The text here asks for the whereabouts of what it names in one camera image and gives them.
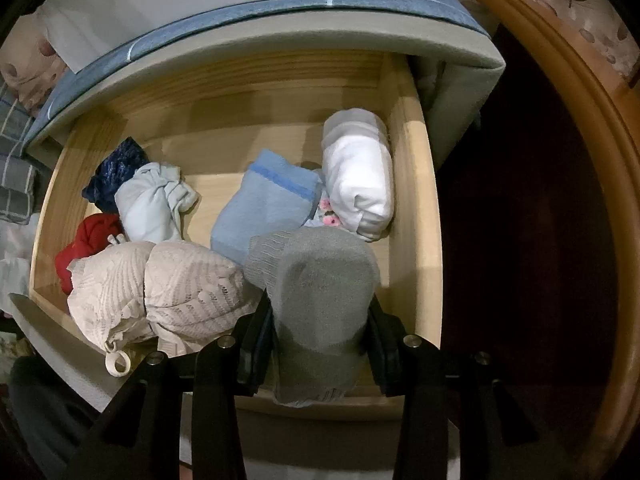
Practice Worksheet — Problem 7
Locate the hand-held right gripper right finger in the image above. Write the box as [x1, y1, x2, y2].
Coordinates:
[369, 300, 548, 480]

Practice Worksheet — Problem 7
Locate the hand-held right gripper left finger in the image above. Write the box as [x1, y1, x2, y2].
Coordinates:
[75, 294, 274, 480]

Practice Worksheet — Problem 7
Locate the grey sock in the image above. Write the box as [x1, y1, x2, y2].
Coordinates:
[243, 227, 381, 407]

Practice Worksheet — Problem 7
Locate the beige ribbed knit garment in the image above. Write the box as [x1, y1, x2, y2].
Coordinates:
[66, 241, 263, 378]

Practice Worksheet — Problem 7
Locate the white patterned sock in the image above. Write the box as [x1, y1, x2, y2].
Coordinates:
[305, 195, 346, 233]

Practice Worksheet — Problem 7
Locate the pale white knotted underwear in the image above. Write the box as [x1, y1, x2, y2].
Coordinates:
[114, 161, 200, 243]

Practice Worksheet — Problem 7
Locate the wooden drawer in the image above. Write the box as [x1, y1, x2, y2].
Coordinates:
[7, 52, 446, 423]

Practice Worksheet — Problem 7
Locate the navy floral underwear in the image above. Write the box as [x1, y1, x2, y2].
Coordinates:
[81, 136, 151, 215]

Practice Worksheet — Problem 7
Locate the white rolled underwear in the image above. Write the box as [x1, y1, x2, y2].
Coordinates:
[321, 108, 393, 243]

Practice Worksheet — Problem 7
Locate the red underwear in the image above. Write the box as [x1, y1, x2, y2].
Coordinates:
[54, 213, 125, 295]

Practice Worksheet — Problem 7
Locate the light blue sock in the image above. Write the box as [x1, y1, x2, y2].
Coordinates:
[210, 148, 326, 266]

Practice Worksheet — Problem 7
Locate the grey plaid cloth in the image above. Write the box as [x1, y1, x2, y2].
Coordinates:
[0, 80, 41, 226]

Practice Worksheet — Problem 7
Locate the white shoe box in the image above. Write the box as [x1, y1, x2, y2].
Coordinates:
[47, 0, 361, 73]

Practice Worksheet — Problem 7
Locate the pink floral fabric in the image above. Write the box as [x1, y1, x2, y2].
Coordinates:
[0, 20, 66, 111]

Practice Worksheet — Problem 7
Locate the patterned bed sheet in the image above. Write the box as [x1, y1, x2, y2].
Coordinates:
[435, 0, 640, 81]

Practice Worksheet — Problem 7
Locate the curved wooden bed frame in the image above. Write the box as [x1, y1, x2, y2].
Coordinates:
[470, 0, 640, 396]

